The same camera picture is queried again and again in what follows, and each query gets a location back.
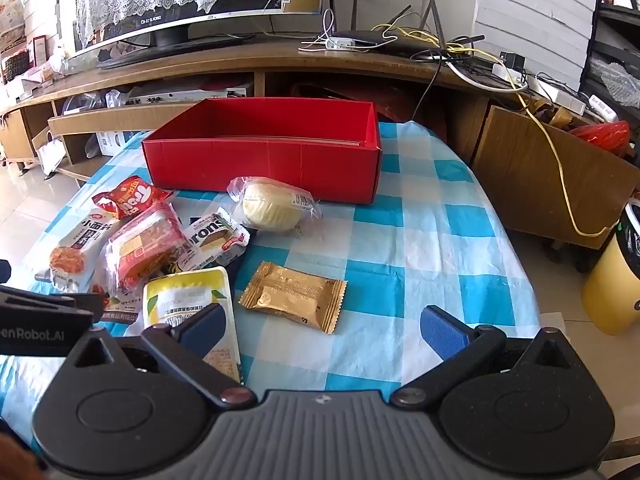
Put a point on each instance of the clear plastic bag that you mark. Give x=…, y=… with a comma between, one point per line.
x=95, y=100

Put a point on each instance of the flat screen television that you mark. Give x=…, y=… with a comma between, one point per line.
x=170, y=35

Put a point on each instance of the bubble wrap roll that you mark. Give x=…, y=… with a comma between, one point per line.
x=617, y=75

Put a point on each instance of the round pastry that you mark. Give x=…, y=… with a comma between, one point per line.
x=270, y=205

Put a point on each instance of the white power adapter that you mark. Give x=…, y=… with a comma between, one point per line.
x=332, y=44

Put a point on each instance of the white wafer packet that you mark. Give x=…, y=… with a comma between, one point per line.
x=210, y=237

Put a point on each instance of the white spicy strip packet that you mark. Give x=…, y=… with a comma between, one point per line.
x=75, y=245

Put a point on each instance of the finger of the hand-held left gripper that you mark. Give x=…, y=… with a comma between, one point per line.
x=55, y=302
x=4, y=271

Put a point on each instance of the red plastic bag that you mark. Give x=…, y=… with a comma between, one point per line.
x=602, y=136

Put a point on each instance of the black plug adapter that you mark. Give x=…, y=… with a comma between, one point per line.
x=514, y=60

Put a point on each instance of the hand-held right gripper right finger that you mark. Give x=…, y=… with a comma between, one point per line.
x=442, y=332

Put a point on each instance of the gold foil snack packet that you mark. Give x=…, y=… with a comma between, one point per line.
x=292, y=295

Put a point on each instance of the silver disc player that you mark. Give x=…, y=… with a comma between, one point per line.
x=190, y=95

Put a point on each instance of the yellow white snack packet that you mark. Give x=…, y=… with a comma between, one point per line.
x=185, y=290

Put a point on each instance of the black basket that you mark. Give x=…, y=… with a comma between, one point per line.
x=16, y=66

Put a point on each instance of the black router with antennas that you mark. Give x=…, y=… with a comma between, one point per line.
x=370, y=37

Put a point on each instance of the red framed card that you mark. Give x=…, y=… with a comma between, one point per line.
x=39, y=50

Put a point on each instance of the white power strip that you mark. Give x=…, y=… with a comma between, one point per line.
x=562, y=96
x=507, y=74

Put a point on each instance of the red cardboard box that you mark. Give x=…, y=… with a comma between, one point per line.
x=260, y=170

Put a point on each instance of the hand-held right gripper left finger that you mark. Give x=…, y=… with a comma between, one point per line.
x=206, y=326

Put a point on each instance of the yellow bin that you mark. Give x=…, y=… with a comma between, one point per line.
x=610, y=280

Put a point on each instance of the red clear cake packet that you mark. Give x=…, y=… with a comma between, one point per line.
x=142, y=247

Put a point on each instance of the blue white checkered tablecloth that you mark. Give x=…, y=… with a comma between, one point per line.
x=400, y=260

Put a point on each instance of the stack of white boards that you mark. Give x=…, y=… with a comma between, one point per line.
x=535, y=20

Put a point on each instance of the black shelf rack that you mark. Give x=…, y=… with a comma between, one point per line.
x=617, y=35

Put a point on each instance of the white printed box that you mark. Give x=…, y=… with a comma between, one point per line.
x=117, y=142

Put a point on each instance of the red gummy packet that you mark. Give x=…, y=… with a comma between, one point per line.
x=127, y=195

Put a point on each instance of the wooden television cabinet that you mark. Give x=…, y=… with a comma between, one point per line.
x=225, y=62

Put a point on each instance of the white dark-edged snack packet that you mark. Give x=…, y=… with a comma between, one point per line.
x=122, y=310

